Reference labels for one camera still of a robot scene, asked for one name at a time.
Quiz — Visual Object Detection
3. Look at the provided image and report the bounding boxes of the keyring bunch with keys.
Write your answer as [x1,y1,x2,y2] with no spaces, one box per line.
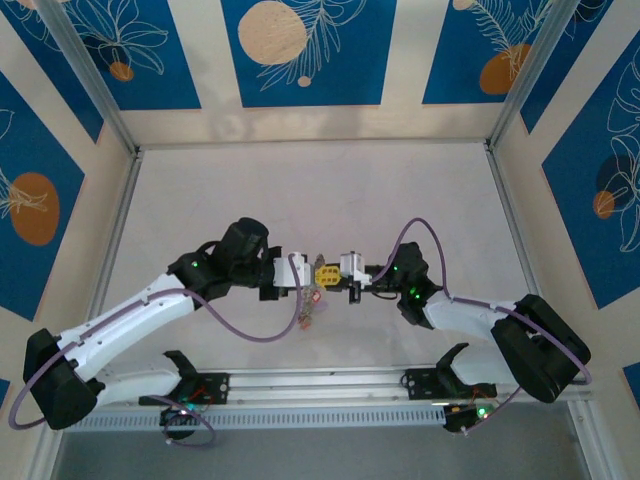
[295,283,329,334]

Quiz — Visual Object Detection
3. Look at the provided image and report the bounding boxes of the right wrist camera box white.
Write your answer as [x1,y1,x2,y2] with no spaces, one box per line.
[338,248,373,283]

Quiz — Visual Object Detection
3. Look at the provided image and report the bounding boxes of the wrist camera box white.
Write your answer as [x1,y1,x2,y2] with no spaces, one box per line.
[271,251,312,290]
[338,248,373,283]

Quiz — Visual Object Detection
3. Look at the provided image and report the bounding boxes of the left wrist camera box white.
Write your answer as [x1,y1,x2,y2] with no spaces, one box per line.
[271,251,312,290]

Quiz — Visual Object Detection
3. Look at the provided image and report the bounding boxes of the aluminium mounting rail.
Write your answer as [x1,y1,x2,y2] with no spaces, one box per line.
[42,360,592,412]

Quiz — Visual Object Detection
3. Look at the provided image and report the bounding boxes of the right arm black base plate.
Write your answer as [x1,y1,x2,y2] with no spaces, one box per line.
[401,367,499,402]

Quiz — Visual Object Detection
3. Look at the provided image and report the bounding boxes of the aluminium table edge rail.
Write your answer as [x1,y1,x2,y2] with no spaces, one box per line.
[72,148,145,372]
[483,143,565,362]

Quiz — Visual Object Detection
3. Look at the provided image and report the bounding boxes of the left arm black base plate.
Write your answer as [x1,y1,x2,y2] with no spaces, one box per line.
[138,371,232,407]

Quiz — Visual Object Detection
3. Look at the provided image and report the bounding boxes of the grey slotted cable duct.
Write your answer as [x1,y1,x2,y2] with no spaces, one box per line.
[62,405,451,434]

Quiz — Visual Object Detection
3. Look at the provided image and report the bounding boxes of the aluminium frame post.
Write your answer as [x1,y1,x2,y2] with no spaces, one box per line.
[485,0,584,151]
[35,0,140,155]

